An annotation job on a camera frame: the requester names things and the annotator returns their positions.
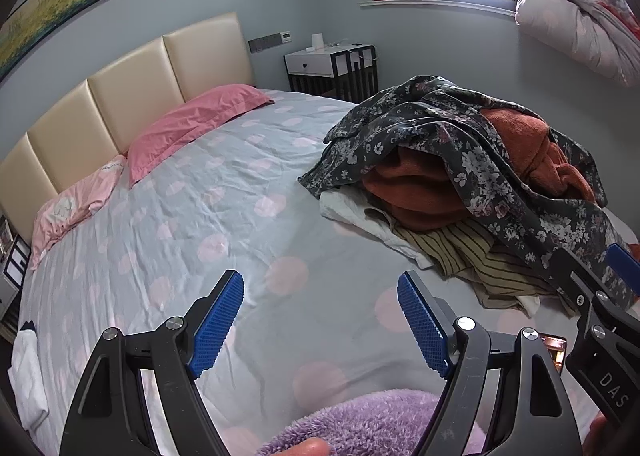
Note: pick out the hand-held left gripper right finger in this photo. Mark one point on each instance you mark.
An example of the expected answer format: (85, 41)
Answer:
(422, 326)

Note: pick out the dark pink pillow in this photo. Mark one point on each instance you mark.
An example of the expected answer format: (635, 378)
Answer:
(190, 121)

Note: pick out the person's left hand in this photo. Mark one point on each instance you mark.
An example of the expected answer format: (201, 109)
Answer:
(310, 448)

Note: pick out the framed landscape painting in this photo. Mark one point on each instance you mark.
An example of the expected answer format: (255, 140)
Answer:
(75, 1)

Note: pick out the olive striped garment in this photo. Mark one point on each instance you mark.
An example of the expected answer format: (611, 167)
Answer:
(460, 246)

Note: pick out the white cup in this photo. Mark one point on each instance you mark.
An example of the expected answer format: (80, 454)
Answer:
(317, 41)

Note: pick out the grey pink-dotted bed sheet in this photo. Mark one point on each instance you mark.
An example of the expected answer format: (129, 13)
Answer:
(200, 186)

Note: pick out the light pink printed pillow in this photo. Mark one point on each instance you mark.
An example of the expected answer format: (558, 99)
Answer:
(70, 206)

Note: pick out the white pink duvet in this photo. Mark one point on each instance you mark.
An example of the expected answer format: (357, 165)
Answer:
(575, 21)

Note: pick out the white black bedside table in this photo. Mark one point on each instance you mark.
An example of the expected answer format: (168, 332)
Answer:
(15, 261)
(310, 66)

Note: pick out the crumpled white garment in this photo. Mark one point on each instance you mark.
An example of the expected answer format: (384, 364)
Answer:
(345, 208)

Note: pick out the grey wall switch panel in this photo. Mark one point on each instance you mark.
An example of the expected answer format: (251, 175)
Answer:
(264, 43)

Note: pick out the person's right hand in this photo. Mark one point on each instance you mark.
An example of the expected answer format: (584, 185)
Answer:
(597, 438)

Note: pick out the beige padded headboard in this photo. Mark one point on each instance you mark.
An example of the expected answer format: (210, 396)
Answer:
(125, 101)

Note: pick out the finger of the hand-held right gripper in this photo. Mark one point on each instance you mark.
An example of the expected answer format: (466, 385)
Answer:
(575, 271)
(625, 266)

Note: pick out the white wall thermostat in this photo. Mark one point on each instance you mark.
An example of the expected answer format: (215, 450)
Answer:
(286, 36)

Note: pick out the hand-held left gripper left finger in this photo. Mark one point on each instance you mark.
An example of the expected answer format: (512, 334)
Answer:
(217, 323)

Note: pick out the rust orange fleece garment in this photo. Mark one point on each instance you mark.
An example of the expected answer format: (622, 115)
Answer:
(415, 196)

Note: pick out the purple fleece robe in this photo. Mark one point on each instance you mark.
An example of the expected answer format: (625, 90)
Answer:
(375, 421)

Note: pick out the folded white garment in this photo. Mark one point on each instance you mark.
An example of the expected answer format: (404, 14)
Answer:
(27, 371)

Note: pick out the dark floral pants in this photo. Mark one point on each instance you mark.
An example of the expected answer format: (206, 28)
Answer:
(450, 106)

